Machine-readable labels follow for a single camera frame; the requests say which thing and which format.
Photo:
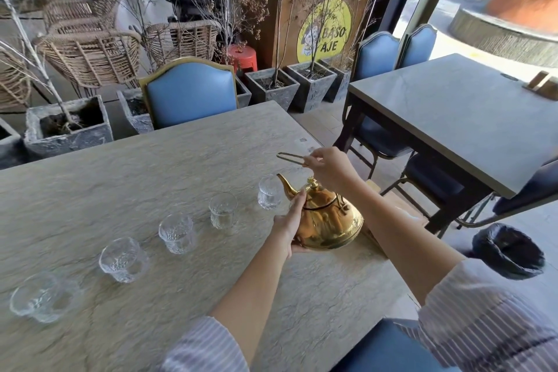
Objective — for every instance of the wooden board with yellow sign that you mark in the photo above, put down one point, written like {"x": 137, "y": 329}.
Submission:
{"x": 324, "y": 29}

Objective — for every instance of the large round outdoor planter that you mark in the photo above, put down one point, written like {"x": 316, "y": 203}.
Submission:
{"x": 523, "y": 5}

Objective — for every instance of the grey black-legged table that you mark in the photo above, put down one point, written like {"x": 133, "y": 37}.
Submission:
{"x": 457, "y": 114}

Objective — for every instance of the person's left forearm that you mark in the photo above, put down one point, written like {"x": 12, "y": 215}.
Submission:
{"x": 248, "y": 297}

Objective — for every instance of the person's right hand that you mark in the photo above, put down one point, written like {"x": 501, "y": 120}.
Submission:
{"x": 333, "y": 167}

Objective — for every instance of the gold metal teapot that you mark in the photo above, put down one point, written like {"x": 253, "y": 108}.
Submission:
{"x": 331, "y": 219}

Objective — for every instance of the clear patterned glass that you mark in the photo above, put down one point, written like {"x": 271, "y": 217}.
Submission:
{"x": 269, "y": 193}
{"x": 177, "y": 234}
{"x": 223, "y": 211}
{"x": 41, "y": 297}
{"x": 123, "y": 260}

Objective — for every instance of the group of rattan chairs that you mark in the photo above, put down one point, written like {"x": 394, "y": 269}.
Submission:
{"x": 91, "y": 58}

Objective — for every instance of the person's right forearm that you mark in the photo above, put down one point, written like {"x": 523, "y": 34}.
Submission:
{"x": 414, "y": 249}

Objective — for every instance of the row of potted bare trees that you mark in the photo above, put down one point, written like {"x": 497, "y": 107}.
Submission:
{"x": 65, "y": 143}

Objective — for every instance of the black trash bin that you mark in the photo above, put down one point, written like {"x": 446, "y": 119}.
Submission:
{"x": 508, "y": 254}

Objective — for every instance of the person's left hand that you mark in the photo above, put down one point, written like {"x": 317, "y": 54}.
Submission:
{"x": 287, "y": 232}

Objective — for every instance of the beige marble table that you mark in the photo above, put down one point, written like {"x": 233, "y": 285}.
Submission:
{"x": 131, "y": 175}

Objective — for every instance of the blue gold-framed chair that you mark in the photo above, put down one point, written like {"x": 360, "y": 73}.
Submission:
{"x": 377, "y": 55}
{"x": 527, "y": 193}
{"x": 431, "y": 176}
{"x": 419, "y": 45}
{"x": 383, "y": 350}
{"x": 189, "y": 95}

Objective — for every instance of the wooden menu holder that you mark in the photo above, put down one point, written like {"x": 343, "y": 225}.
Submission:
{"x": 542, "y": 85}

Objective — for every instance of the red plastic stool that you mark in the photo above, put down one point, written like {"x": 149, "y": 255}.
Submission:
{"x": 242, "y": 58}

